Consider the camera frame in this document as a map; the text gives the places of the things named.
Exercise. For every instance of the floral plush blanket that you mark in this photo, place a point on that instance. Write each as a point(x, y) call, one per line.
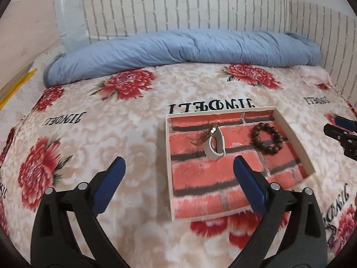
point(111, 122)

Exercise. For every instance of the clear plastic container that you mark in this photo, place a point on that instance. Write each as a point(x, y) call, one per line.
point(69, 19)

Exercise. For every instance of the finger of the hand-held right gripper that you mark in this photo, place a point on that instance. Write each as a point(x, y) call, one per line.
point(339, 134)
point(345, 121)

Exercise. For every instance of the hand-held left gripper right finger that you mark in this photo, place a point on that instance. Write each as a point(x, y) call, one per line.
point(248, 181)

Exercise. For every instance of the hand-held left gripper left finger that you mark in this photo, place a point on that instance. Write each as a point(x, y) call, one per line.
point(111, 178)

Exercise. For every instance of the white box with brick-pattern lining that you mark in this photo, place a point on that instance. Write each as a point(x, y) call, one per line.
point(200, 173)

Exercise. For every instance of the yellow edged wooden board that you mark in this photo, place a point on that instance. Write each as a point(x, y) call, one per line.
point(16, 88)

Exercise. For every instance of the blue quilt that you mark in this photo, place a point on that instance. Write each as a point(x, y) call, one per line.
point(167, 50)

